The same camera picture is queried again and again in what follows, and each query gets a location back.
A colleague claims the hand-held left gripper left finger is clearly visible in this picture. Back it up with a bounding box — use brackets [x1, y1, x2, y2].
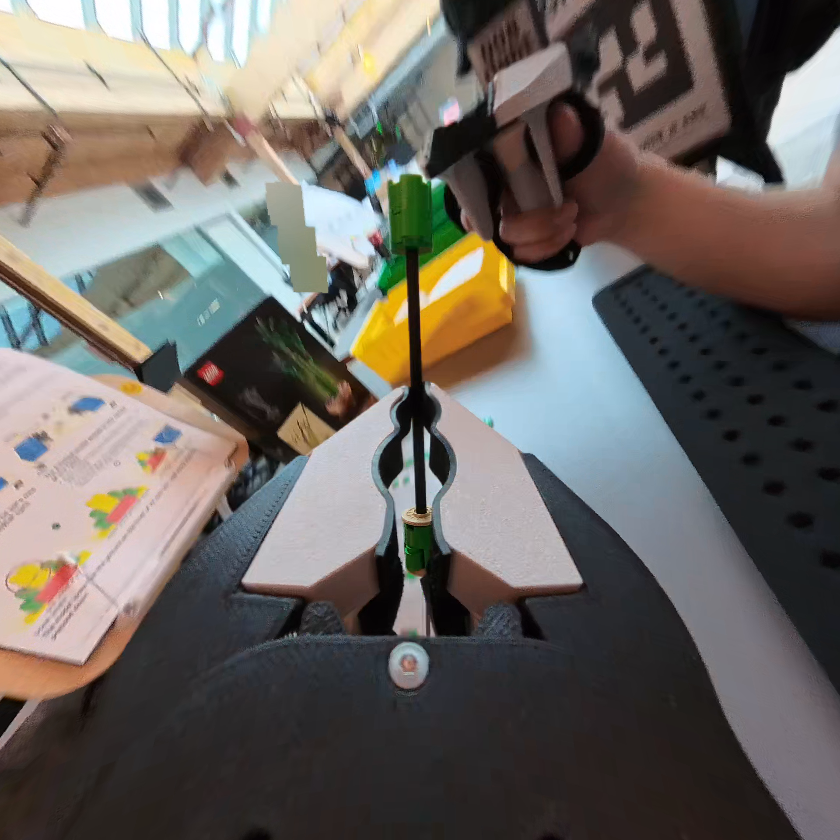
[241, 386, 411, 636]

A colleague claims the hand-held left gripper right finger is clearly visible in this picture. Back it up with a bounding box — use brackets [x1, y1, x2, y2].
[420, 386, 584, 636]

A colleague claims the short green round brick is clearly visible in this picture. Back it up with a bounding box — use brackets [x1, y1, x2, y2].
[403, 525, 432, 576]

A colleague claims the black axle rod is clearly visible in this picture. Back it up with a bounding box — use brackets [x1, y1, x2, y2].
[405, 252, 429, 513]

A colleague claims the person's right forearm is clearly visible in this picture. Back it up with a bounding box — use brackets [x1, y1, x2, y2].
[617, 147, 840, 322]

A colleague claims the grey desk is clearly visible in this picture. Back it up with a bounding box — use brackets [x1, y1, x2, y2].
[420, 243, 840, 840]

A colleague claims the person's right hand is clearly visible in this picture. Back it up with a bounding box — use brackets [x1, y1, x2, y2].
[459, 101, 647, 265]

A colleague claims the green storage bin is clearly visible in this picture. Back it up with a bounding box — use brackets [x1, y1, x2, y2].
[377, 217, 462, 293]

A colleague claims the white paper sheet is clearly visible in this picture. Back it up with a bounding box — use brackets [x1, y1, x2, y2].
[420, 246, 488, 309]

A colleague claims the black plant picture box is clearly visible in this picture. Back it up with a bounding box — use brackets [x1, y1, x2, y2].
[182, 297, 380, 465]

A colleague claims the yellow storage bin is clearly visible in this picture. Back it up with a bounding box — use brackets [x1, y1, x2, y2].
[350, 233, 517, 386]

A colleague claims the black perforated mat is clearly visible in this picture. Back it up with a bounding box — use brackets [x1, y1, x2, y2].
[592, 266, 840, 695]

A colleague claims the instruction sheet on wooden board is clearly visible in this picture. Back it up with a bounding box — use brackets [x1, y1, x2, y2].
[0, 374, 252, 702]

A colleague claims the wooden diagonal beam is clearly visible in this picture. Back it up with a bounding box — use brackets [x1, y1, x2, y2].
[0, 235, 153, 370]

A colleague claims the black board bracket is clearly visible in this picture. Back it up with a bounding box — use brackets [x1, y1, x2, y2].
[134, 340, 182, 393]

